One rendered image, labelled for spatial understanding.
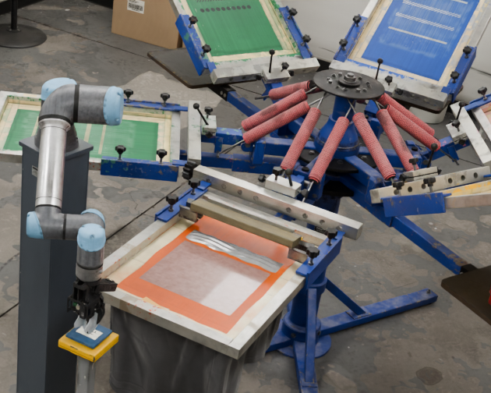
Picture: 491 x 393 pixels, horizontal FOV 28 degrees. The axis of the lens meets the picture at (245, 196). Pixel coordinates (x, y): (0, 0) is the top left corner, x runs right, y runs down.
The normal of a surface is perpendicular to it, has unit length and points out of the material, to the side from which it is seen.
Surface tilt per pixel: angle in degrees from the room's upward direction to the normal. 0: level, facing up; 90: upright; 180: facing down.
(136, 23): 90
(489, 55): 90
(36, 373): 90
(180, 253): 0
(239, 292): 0
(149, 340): 92
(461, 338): 0
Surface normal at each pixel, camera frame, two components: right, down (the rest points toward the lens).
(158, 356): -0.40, 0.44
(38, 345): -0.62, 0.30
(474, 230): 0.13, -0.87
